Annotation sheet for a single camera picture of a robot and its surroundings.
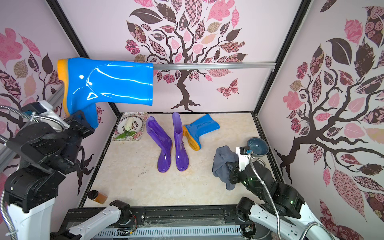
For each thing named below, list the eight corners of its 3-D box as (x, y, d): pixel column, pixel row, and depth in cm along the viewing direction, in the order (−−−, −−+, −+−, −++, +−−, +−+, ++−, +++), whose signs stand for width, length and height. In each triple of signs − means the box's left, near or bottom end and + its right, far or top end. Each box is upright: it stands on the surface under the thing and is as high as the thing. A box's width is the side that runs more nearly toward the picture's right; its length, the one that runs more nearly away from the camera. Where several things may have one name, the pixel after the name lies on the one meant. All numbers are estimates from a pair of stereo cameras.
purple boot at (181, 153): (178, 171, 90) (173, 151, 71) (174, 137, 107) (169, 113, 87) (189, 169, 91) (187, 148, 72) (183, 136, 107) (180, 112, 88)
